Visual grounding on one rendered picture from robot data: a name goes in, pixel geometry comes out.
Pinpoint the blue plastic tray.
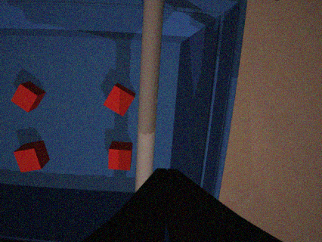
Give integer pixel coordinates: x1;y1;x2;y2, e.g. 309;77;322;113
0;0;247;242

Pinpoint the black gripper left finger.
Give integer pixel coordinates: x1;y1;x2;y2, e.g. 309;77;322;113
80;169;170;242

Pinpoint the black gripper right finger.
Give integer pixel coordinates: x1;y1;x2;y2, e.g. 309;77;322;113
166;169;282;242

